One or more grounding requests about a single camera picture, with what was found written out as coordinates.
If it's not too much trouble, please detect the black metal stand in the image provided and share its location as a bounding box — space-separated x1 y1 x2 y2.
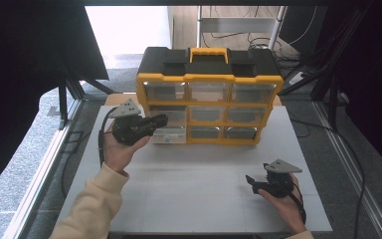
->
278 6 376 132
58 63 115 130

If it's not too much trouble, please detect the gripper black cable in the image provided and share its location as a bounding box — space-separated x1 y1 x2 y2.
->
287 180 307 225
97 106 118 168

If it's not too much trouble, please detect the white metal frame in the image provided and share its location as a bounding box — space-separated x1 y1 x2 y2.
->
197 5 287 51

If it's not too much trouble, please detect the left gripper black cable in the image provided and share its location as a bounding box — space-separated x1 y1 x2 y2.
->
97 106 118 168

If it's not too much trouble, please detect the clear plastic drawer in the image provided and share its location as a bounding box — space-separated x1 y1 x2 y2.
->
150 125 188 145

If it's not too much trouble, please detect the yellow black organizer box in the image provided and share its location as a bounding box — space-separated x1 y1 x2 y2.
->
135 46 285 146

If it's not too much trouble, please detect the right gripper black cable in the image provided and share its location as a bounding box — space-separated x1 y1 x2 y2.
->
287 180 307 225

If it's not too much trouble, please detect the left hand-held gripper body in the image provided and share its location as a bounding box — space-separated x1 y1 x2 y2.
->
108 98 154 146

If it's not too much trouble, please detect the person's right hand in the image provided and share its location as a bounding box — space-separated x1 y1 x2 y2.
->
258 173 307 234

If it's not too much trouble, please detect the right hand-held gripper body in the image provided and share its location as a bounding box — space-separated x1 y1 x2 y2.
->
258 158 303 199

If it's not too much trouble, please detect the person's left hand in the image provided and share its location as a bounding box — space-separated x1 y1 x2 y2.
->
102 120 152 173

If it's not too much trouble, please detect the black floor cable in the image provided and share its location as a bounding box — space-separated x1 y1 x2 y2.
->
287 111 368 239

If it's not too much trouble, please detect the black curtain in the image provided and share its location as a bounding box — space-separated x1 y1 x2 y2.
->
0 0 110 202
314 0 382 173

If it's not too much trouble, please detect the tangle of black cables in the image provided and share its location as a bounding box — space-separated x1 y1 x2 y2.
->
248 34 301 69

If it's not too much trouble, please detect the white power strip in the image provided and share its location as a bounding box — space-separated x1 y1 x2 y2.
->
287 71 308 86

